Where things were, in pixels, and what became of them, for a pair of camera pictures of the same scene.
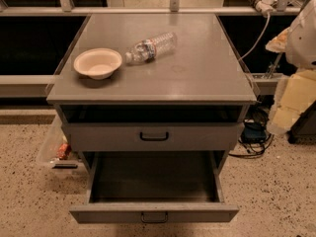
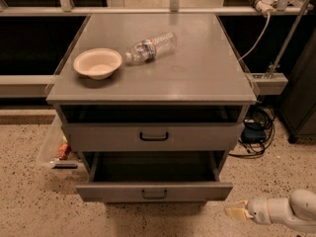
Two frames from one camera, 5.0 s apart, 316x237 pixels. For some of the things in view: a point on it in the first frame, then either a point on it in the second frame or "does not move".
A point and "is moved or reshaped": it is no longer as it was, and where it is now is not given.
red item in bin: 63,151 does not move
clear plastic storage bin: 56,154 does not move
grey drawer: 154,187 is moved or reshaped
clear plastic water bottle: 146,50 does not move
